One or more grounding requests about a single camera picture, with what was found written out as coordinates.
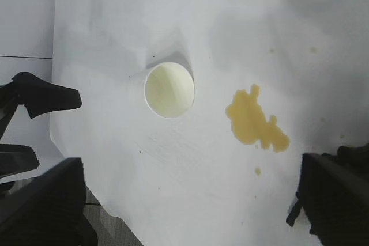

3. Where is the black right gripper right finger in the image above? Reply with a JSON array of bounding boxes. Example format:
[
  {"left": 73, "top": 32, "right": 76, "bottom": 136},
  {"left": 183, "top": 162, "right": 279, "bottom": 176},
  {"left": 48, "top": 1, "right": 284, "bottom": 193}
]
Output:
[{"left": 298, "top": 153, "right": 369, "bottom": 246}]

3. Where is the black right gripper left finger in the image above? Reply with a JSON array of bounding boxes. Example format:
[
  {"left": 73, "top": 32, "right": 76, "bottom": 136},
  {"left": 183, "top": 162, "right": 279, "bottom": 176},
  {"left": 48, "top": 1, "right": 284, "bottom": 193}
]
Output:
[{"left": 0, "top": 157, "right": 98, "bottom": 246}]

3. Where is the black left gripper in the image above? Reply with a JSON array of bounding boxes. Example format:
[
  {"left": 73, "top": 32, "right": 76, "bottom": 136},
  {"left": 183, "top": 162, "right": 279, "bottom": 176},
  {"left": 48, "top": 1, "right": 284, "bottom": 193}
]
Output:
[{"left": 0, "top": 71, "right": 83, "bottom": 179}]

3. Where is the white paper cup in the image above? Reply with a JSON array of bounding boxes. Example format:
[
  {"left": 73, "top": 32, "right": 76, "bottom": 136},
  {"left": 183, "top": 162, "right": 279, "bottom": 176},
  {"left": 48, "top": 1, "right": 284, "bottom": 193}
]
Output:
[{"left": 143, "top": 60, "right": 195, "bottom": 119}]

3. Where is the yellow liquid spill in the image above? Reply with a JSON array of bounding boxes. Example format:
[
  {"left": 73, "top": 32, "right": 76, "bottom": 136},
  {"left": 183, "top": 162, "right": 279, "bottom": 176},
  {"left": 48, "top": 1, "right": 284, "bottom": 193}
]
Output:
[{"left": 224, "top": 84, "right": 291, "bottom": 153}]

